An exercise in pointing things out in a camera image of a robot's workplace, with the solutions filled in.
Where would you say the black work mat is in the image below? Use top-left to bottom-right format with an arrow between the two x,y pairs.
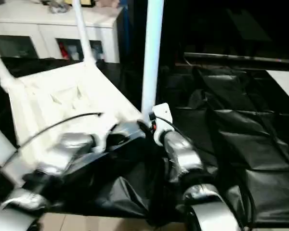
0,55 -> 289,227

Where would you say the clear glass ornament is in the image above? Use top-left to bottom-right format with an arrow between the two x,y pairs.
47,0 -> 71,13

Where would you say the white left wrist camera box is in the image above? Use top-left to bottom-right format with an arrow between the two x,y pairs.
89,118 -> 120,152

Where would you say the white plastic table top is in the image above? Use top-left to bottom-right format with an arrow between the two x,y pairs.
7,62 -> 152,186

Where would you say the white sideboard with glass doors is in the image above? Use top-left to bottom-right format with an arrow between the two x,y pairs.
0,0 -> 125,64

